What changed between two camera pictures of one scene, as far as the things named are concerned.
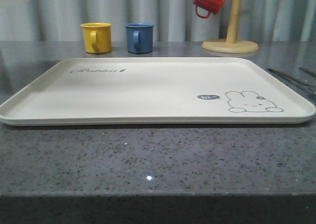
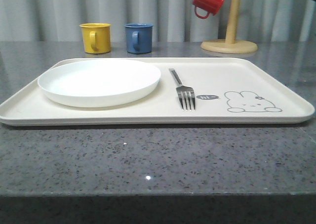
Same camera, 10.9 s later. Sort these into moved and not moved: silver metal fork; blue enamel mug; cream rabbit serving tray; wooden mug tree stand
Moved: silver metal fork
Not moved: wooden mug tree stand; cream rabbit serving tray; blue enamel mug
